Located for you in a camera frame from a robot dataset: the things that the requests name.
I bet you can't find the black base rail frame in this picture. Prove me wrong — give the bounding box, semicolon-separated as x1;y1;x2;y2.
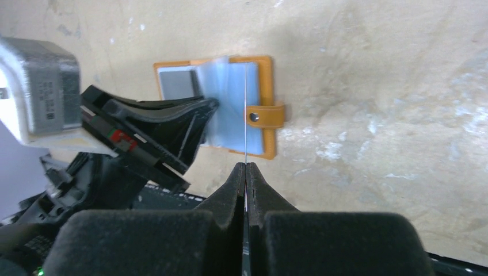
133;182;487;275

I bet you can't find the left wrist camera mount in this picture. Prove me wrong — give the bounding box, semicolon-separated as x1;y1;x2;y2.
0;36;115;158

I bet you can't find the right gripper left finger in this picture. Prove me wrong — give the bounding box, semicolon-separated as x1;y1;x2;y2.
42;163;246;275

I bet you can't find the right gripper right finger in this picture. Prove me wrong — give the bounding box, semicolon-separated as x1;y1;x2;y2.
246;163;434;275

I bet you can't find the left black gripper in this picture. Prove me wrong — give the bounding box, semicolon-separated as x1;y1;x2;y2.
1;86;219;275

